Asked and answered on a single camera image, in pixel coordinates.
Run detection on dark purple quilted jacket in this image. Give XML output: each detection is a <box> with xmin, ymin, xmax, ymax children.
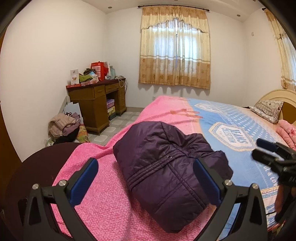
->
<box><xmin>113</xmin><ymin>121</ymin><xmax>233</xmax><ymax>233</ymax></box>

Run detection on pile of clothes on floor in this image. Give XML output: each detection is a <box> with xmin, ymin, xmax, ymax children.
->
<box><xmin>48</xmin><ymin>113</ymin><xmax>81</xmax><ymax>142</ymax></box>

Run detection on pink folded garment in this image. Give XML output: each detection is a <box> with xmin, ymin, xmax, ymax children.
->
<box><xmin>276</xmin><ymin>120</ymin><xmax>296</xmax><ymax>151</ymax></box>

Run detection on cream wooden headboard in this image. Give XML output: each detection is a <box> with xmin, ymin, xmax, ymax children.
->
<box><xmin>254</xmin><ymin>89</ymin><xmax>296</xmax><ymax>127</ymax></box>

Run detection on grey patterned pillow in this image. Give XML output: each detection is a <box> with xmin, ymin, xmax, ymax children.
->
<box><xmin>249</xmin><ymin>100</ymin><xmax>284</xmax><ymax>124</ymax></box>

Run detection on pink and blue bed blanket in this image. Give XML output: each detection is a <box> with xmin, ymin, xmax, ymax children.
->
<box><xmin>56</xmin><ymin>96</ymin><xmax>283</xmax><ymax>240</ymax></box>

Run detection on beige side window curtain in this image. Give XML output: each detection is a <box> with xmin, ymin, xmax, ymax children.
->
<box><xmin>264</xmin><ymin>8</ymin><xmax>295</xmax><ymax>91</ymax></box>

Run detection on white paper bag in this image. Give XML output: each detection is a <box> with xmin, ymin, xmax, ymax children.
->
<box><xmin>63</xmin><ymin>102</ymin><xmax>84</xmax><ymax>124</ymax></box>

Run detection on brown wooden desk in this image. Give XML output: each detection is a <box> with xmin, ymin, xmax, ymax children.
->
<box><xmin>66</xmin><ymin>77</ymin><xmax>127</xmax><ymax>133</ymax></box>

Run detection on boxes under desk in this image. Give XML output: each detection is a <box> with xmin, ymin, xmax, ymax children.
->
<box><xmin>107</xmin><ymin>99</ymin><xmax>116</xmax><ymax>120</ymax></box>

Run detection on green cloth on desk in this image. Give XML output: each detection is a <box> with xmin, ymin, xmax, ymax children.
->
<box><xmin>79</xmin><ymin>74</ymin><xmax>93</xmax><ymax>83</ymax></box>

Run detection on white greeting card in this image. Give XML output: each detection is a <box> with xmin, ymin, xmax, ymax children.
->
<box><xmin>70</xmin><ymin>69</ymin><xmax>79</xmax><ymax>85</ymax></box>

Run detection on red gift box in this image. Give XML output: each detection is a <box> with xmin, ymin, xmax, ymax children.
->
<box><xmin>91</xmin><ymin>61</ymin><xmax>109</xmax><ymax>81</ymax></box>

